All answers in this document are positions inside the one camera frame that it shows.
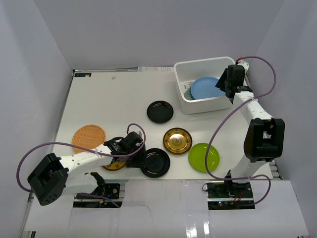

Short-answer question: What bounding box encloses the blue plastic plate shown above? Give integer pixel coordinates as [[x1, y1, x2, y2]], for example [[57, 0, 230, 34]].
[[190, 77, 225, 100]]

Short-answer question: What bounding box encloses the black glossy plate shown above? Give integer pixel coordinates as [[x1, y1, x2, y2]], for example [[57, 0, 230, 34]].
[[140, 148, 170, 179]]

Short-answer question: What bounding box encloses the light green ceramic plate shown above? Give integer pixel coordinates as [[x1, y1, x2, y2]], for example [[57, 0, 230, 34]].
[[184, 89, 195, 101]]

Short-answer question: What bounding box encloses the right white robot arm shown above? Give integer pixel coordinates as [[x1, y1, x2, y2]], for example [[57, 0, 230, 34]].
[[216, 64, 285, 198]]

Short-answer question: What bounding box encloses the white plastic bin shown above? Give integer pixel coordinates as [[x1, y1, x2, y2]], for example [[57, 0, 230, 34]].
[[174, 57, 235, 115]]

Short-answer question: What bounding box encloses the black plate near bin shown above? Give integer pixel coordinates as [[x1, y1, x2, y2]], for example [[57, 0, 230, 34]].
[[147, 100, 174, 124]]

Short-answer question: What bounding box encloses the small yellow patterned plate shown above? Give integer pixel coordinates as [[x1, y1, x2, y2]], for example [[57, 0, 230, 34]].
[[102, 162, 126, 171]]

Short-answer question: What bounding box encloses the woven wicker plate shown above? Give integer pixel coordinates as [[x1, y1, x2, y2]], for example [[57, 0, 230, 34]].
[[72, 124, 106, 149]]

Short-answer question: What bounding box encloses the large yellow patterned plate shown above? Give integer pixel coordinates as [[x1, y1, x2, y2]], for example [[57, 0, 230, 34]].
[[163, 127, 193, 155]]

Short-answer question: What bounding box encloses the lime green plate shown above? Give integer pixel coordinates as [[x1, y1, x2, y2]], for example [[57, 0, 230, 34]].
[[188, 143, 220, 173]]

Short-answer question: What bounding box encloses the blue label sticker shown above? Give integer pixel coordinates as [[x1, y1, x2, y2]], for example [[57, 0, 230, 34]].
[[74, 72, 92, 77]]

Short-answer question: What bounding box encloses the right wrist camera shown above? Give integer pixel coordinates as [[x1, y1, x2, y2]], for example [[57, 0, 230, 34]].
[[236, 58, 250, 75]]

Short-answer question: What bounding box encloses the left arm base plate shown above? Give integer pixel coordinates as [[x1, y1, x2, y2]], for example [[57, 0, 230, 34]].
[[95, 183, 120, 199]]

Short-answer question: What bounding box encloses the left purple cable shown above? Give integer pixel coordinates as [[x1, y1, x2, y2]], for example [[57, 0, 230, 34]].
[[16, 123, 147, 208]]

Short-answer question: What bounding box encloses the purple cable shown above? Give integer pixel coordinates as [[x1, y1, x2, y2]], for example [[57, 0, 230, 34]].
[[202, 56, 277, 207], [16, 123, 147, 208]]

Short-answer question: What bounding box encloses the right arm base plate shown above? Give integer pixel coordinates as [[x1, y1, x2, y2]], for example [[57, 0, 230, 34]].
[[202, 181, 255, 210]]

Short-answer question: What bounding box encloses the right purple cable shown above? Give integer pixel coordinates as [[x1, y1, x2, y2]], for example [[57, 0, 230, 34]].
[[202, 56, 277, 207]]

